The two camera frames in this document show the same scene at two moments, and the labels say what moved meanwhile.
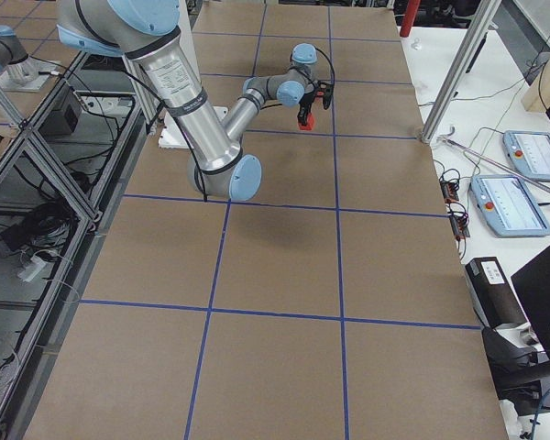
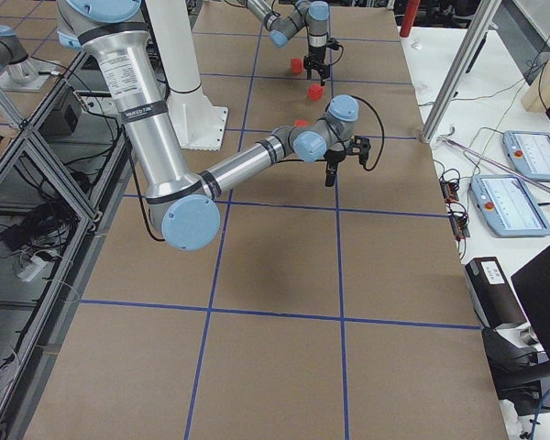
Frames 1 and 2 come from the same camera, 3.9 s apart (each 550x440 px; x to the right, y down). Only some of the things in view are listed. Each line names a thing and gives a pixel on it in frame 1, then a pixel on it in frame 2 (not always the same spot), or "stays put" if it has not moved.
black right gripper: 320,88 → 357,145
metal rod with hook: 446,138 stays put
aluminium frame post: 459,69 stays put
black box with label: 492,294 stays put
